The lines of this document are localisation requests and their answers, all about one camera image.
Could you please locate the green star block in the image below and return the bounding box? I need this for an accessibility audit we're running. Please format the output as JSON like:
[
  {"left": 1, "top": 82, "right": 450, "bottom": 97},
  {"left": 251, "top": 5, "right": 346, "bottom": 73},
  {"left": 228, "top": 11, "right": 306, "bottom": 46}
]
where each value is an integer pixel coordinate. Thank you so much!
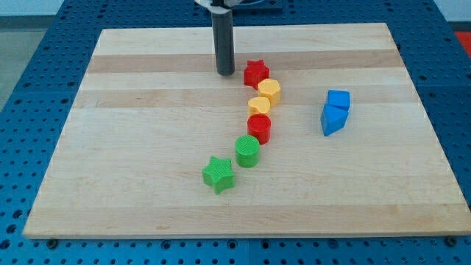
[{"left": 202, "top": 156, "right": 235, "bottom": 195}]

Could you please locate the red star block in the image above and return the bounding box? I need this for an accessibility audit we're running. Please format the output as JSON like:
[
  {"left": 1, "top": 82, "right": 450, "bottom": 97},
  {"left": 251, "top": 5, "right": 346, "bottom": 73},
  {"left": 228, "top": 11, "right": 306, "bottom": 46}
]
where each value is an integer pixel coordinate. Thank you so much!
[{"left": 244, "top": 60, "right": 270, "bottom": 90}]

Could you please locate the green cylinder block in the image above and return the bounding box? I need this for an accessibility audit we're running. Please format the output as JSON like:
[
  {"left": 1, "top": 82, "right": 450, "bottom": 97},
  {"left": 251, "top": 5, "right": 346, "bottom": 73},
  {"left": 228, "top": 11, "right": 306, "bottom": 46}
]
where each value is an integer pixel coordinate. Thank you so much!
[{"left": 235, "top": 135, "right": 260, "bottom": 168}]

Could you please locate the red cylinder block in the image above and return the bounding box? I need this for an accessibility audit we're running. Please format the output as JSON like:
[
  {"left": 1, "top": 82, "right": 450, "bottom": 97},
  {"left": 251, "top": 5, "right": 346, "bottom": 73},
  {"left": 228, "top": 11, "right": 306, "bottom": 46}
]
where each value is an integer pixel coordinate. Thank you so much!
[{"left": 247, "top": 113, "right": 272, "bottom": 145}]

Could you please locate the yellow heart block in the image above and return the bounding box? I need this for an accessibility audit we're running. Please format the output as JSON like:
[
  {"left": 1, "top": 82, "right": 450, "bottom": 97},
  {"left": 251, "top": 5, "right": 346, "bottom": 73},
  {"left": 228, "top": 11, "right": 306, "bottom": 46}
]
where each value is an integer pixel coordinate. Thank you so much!
[{"left": 247, "top": 96, "right": 271, "bottom": 117}]

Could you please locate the yellow hexagon block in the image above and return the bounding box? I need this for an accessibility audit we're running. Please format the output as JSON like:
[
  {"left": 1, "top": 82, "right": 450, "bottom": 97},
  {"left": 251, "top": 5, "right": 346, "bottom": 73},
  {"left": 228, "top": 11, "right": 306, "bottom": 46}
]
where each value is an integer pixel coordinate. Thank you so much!
[{"left": 258, "top": 79, "right": 281, "bottom": 107}]

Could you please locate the light wooden board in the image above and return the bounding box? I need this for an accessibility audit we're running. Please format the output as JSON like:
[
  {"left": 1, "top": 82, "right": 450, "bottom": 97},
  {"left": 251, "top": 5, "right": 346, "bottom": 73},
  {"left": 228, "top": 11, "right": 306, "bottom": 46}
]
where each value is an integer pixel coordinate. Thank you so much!
[{"left": 23, "top": 23, "right": 470, "bottom": 239}]

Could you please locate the blue triangle block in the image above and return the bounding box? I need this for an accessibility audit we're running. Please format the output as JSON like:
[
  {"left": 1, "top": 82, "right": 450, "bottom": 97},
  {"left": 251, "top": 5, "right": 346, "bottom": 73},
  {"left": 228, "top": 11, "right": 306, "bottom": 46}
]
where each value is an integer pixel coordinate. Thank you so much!
[{"left": 320, "top": 104, "right": 349, "bottom": 136}]

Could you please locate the blue cube block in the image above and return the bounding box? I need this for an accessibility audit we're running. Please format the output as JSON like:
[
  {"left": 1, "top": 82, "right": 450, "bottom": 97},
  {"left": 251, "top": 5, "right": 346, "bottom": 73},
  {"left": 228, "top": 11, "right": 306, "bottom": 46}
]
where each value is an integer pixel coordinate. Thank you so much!
[{"left": 326, "top": 89, "right": 350, "bottom": 111}]

